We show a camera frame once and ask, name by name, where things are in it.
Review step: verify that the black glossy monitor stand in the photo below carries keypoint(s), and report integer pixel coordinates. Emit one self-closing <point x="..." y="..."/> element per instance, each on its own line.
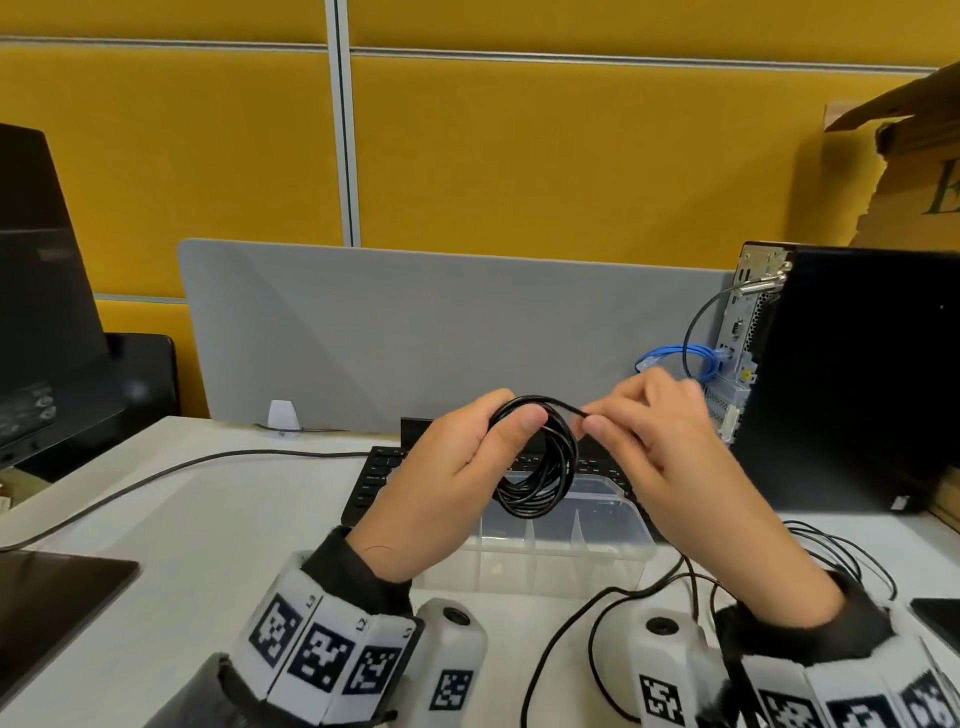
<point x="146" y="382"/>

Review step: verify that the grey desk divider panel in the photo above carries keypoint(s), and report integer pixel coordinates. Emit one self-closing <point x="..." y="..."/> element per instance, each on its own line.
<point x="420" y="337"/>

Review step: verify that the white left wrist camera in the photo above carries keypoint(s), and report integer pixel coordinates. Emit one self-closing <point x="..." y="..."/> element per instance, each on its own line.
<point x="454" y="660"/>

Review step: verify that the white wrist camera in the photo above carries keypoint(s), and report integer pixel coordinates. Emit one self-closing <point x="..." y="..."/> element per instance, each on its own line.
<point x="667" y="667"/>
<point x="454" y="660"/>

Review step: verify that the white divider clip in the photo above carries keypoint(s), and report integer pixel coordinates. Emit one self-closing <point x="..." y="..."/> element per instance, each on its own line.
<point x="283" y="416"/>

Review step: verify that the brown cardboard piece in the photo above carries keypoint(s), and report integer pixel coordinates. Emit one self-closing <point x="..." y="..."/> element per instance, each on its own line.
<point x="946" y="502"/>

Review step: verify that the black flat device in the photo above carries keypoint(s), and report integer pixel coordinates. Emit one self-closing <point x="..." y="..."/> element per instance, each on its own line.
<point x="941" y="622"/>

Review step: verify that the person's right hand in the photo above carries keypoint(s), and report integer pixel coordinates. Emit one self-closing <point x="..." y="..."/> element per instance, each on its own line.
<point x="697" y="487"/>

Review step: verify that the person's left thumb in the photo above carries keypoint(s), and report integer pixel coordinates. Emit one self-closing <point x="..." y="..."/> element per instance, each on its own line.
<point x="516" y="435"/>

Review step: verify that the black computer tower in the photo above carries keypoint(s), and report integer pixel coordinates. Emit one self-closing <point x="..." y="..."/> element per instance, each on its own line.
<point x="862" y="375"/>

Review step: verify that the person's right thumb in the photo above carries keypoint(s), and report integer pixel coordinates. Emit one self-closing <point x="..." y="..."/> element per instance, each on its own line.
<point x="611" y="436"/>

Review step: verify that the person's left forearm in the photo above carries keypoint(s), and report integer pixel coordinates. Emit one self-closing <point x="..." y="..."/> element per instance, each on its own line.
<point x="341" y="562"/>

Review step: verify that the white wristband with markers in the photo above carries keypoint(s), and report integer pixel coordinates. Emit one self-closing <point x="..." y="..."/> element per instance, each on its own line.
<point x="840" y="694"/>
<point x="319" y="652"/>

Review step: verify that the person's right forearm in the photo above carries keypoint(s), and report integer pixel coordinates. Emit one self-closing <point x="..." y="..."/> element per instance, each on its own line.
<point x="862" y="622"/>

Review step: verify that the white right wristband with markers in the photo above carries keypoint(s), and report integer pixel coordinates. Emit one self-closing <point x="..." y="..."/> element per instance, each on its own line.
<point x="840" y="694"/>

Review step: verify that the black keyboard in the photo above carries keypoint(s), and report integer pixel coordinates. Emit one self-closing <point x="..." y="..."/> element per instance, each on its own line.
<point x="375" y="476"/>

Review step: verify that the white left wristband with markers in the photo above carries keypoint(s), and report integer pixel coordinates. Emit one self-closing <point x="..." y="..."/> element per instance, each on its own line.
<point x="319" y="652"/>

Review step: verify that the small black box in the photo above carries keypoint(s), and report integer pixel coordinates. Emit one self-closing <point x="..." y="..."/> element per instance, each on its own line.
<point x="414" y="433"/>

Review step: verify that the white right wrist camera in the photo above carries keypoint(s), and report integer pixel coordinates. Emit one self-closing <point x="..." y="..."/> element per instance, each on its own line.
<point x="667" y="667"/>

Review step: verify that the black monitor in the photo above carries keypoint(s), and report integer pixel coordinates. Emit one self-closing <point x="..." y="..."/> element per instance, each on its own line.
<point x="45" y="300"/>

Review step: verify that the clear plastic compartment box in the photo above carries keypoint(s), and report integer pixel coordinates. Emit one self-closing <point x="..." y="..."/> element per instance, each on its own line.
<point x="570" y="536"/>

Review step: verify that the brown cardboard box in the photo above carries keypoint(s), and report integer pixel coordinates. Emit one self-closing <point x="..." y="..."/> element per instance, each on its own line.
<point x="911" y="187"/>

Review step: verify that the person's left hand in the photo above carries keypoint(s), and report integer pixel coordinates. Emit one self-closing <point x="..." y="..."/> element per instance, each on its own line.
<point x="431" y="487"/>

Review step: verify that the dark flat stand base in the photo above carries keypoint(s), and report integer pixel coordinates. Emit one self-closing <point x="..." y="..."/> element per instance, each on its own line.
<point x="52" y="600"/>

